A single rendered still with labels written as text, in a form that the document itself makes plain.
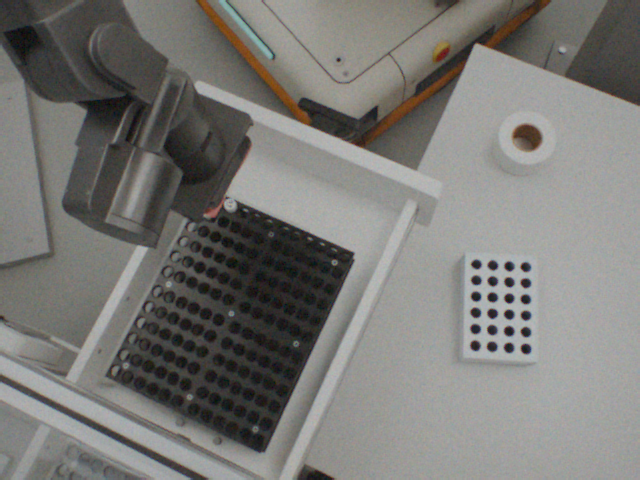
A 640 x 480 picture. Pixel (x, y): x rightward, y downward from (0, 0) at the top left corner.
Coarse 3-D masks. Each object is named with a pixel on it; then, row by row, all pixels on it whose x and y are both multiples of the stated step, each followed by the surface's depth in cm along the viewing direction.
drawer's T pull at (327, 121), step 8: (304, 104) 80; (312, 104) 80; (320, 104) 80; (312, 112) 81; (320, 112) 80; (328, 112) 80; (336, 112) 80; (312, 120) 80; (320, 120) 80; (328, 120) 80; (336, 120) 80; (344, 120) 80; (352, 120) 80; (320, 128) 80; (328, 128) 80; (336, 128) 80; (352, 128) 80; (360, 128) 80
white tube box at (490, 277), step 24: (480, 264) 88; (504, 264) 88; (528, 264) 87; (480, 288) 86; (504, 288) 86; (528, 288) 86; (480, 312) 86; (504, 312) 87; (528, 312) 86; (480, 336) 85; (504, 336) 85; (528, 336) 86; (480, 360) 85; (504, 360) 84; (528, 360) 84
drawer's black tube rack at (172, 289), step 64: (192, 256) 78; (256, 256) 81; (320, 256) 77; (192, 320) 76; (256, 320) 76; (320, 320) 78; (128, 384) 75; (192, 384) 74; (256, 384) 74; (256, 448) 73
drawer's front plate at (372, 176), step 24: (216, 96) 79; (264, 120) 78; (288, 120) 78; (264, 144) 84; (288, 144) 81; (312, 144) 78; (336, 144) 77; (312, 168) 85; (336, 168) 81; (360, 168) 78; (384, 168) 76; (408, 168) 76; (360, 192) 85; (384, 192) 81; (408, 192) 78; (432, 192) 76; (432, 216) 82
